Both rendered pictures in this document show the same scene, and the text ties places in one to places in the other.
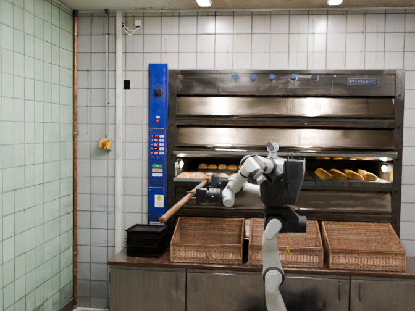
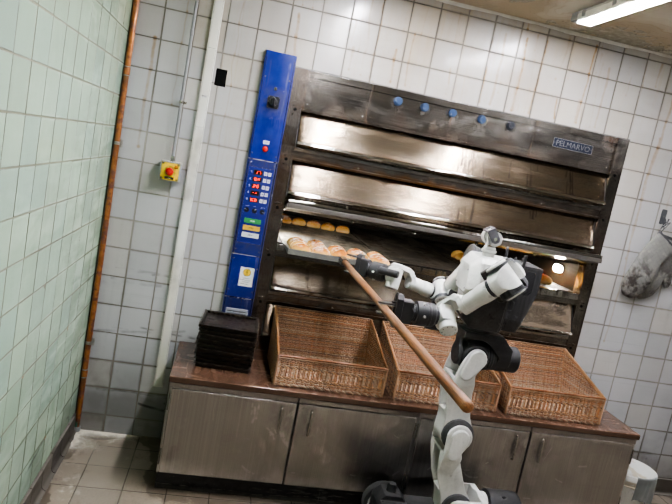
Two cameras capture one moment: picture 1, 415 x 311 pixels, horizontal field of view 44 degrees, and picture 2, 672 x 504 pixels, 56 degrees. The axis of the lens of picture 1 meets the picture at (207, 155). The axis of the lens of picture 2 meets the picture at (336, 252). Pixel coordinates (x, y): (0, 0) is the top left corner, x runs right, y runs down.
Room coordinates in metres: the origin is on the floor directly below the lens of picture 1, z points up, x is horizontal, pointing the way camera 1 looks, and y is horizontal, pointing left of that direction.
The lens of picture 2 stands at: (1.05, 0.93, 1.68)
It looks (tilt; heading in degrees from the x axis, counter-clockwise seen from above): 8 degrees down; 343
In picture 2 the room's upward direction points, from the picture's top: 11 degrees clockwise
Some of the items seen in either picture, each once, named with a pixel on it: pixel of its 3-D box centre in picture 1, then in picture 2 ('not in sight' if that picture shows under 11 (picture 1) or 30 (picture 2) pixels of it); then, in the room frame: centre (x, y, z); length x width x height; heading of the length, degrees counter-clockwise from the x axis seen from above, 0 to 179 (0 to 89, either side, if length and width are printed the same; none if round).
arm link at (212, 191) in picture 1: (206, 195); (410, 312); (3.09, 0.00, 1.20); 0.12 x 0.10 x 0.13; 83
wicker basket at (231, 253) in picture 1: (209, 239); (326, 349); (4.06, -0.02, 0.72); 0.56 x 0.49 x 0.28; 85
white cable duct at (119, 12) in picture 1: (118, 145); (191, 176); (4.40, 0.77, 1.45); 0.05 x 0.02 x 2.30; 84
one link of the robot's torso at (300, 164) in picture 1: (281, 179); (494, 289); (3.39, -0.49, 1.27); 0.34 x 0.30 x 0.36; 165
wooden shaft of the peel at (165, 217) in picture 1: (189, 195); (383, 308); (3.10, 0.10, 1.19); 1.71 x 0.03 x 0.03; 174
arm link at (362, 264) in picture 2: (219, 182); (368, 268); (3.88, -0.09, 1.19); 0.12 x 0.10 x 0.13; 49
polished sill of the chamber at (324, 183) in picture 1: (281, 182); (432, 272); (4.29, -0.62, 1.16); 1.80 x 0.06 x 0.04; 84
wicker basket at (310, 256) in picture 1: (284, 241); (436, 364); (3.99, -0.62, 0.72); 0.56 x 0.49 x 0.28; 84
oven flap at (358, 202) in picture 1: (280, 199); (428, 297); (4.26, -0.62, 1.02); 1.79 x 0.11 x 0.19; 84
